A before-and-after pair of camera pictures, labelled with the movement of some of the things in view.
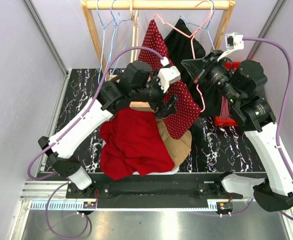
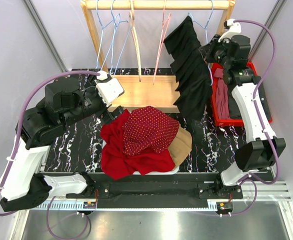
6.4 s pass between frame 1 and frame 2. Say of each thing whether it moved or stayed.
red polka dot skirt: moved
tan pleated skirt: stayed
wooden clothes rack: stayed
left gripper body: moved
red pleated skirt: stayed
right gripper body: moved
